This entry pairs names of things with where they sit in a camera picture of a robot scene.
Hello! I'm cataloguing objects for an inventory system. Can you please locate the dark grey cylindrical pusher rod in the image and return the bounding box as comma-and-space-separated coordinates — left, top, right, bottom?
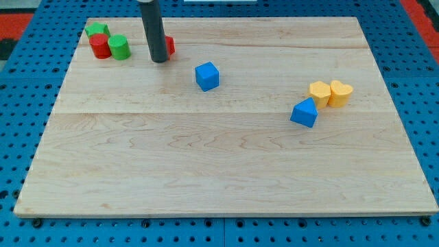
137, 0, 168, 63

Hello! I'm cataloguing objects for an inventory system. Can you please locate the red star block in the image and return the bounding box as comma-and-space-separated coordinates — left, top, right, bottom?
165, 36, 175, 59

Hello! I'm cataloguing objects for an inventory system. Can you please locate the green star block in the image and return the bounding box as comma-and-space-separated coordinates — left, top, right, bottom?
84, 22, 111, 38

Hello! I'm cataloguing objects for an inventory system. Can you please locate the green cylinder block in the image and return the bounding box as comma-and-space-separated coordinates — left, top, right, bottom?
108, 34, 131, 60

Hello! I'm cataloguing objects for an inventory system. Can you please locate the red cylinder block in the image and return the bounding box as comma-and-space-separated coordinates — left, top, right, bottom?
89, 34, 112, 59

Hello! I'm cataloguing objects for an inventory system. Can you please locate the blue cube block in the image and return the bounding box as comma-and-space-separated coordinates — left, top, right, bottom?
195, 62, 220, 92

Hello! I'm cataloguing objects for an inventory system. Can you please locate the light wooden board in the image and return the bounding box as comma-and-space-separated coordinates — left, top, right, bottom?
14, 17, 438, 218

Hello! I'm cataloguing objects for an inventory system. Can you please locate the blue triangle block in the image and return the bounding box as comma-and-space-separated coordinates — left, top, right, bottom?
290, 97, 318, 128

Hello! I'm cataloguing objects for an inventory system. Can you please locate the yellow hexagon block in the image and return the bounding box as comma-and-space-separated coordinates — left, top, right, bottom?
307, 81, 331, 109

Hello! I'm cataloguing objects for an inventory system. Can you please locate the yellow heart block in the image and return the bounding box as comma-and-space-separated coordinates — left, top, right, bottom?
328, 80, 353, 108

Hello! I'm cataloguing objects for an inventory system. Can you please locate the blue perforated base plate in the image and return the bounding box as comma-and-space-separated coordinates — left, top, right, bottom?
1, 1, 438, 246

